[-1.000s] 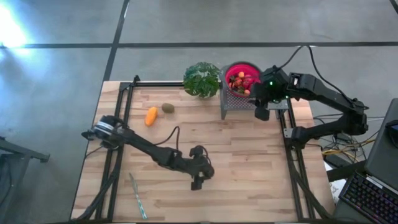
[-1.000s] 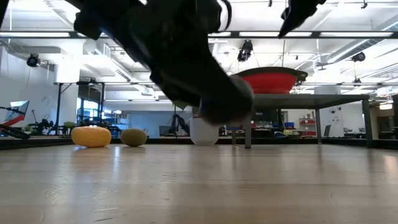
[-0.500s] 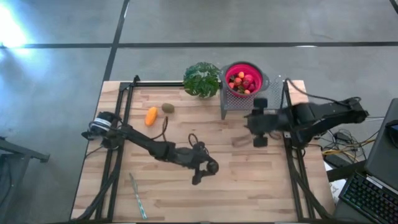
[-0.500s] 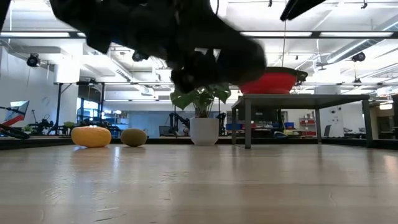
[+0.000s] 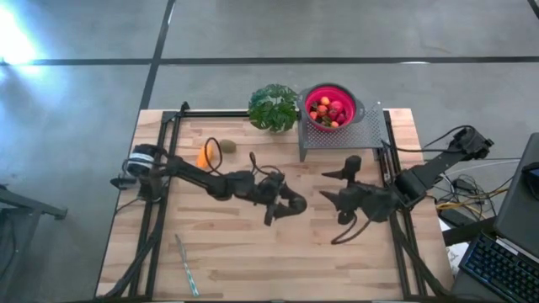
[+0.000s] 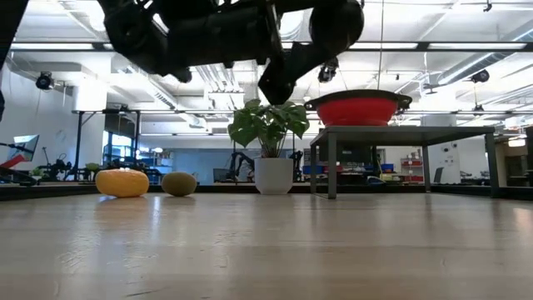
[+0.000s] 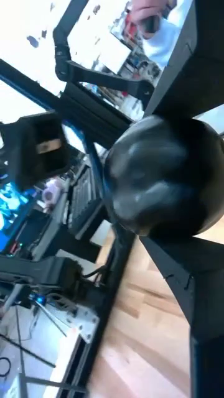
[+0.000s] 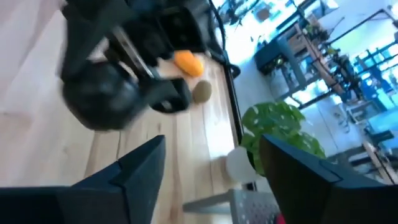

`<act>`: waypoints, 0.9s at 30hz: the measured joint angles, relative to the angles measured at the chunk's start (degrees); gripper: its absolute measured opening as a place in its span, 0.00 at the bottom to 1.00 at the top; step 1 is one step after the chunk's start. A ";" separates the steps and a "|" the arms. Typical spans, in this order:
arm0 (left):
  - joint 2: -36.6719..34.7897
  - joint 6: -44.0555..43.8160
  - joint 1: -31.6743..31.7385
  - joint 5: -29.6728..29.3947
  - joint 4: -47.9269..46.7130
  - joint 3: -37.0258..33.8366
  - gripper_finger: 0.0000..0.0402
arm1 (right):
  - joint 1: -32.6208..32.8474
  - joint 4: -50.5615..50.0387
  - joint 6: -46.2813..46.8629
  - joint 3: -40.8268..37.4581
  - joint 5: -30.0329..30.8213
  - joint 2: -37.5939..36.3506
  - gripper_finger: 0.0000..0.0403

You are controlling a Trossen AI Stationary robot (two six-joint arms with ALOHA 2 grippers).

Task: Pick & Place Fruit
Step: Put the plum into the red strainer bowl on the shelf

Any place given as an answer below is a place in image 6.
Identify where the grey perforated metal shelf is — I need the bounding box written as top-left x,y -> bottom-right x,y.
309,125 -> 500,200

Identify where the long silver ceiling duct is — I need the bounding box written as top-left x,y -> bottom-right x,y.
435,20 -> 533,87

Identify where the red background bar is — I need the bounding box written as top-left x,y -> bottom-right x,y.
0,153 -> 27,170

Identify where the black overhead beam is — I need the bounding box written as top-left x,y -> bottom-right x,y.
0,40 -> 533,53

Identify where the black background post frame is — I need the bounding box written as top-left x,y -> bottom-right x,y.
71,108 -> 142,181

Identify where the tilted computer monitor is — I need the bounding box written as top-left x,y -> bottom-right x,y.
7,133 -> 41,163

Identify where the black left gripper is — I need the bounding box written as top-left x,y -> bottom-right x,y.
220,0 -> 331,107

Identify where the long ceiling strip light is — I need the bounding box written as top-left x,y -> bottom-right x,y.
349,42 -> 419,51
11,42 -> 95,51
428,42 -> 528,51

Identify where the black ceiling spotlight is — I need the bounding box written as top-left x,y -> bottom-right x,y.
317,57 -> 340,84
35,71 -> 55,92
471,68 -> 491,84

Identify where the green plant in white pot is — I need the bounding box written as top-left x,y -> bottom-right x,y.
227,98 -> 311,196

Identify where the brown toy kiwi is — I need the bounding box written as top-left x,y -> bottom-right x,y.
161,172 -> 198,198

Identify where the red collapsible colander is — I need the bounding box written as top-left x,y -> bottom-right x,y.
303,87 -> 413,128

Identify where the shelf with red bins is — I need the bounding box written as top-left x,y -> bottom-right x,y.
400,157 -> 426,183

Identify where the black aluminium table frame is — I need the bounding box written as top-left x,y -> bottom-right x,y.
0,179 -> 533,202

